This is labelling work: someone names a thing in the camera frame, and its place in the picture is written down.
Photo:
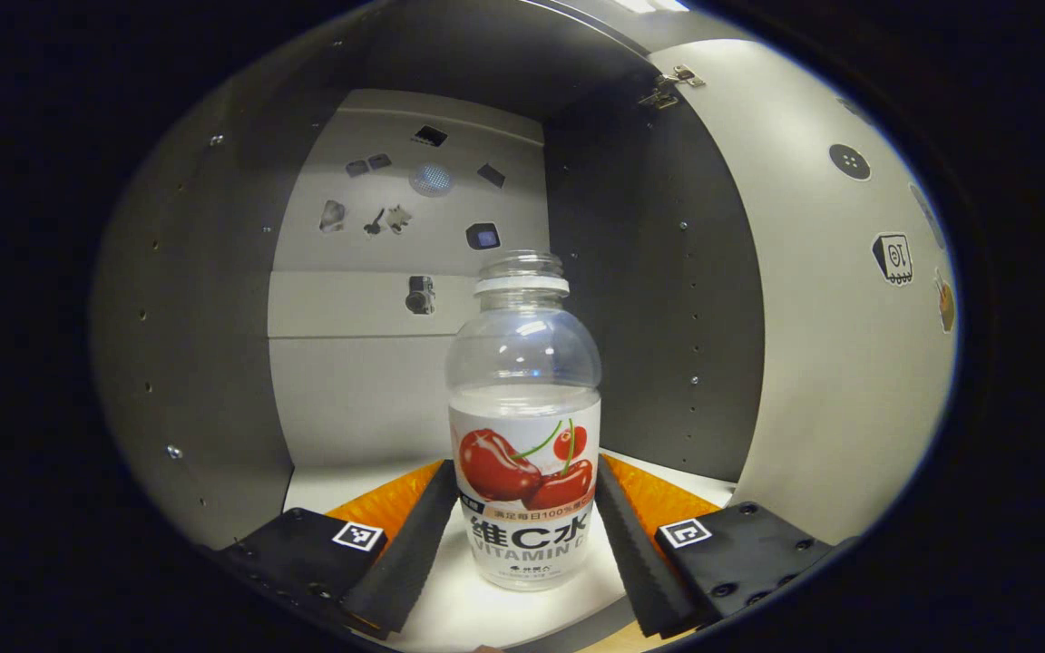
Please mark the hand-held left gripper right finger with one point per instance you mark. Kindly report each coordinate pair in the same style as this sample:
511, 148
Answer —
636, 553

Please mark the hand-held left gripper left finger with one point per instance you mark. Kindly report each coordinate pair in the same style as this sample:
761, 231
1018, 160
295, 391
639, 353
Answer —
414, 553

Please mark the clear bottle cherry label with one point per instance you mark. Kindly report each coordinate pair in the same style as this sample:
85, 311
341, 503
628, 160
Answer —
522, 381

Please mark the dark grey cabinet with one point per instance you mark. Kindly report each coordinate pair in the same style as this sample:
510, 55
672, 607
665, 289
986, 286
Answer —
214, 317

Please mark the rectangular ceiling light panel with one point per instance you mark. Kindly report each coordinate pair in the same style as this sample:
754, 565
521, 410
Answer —
654, 4

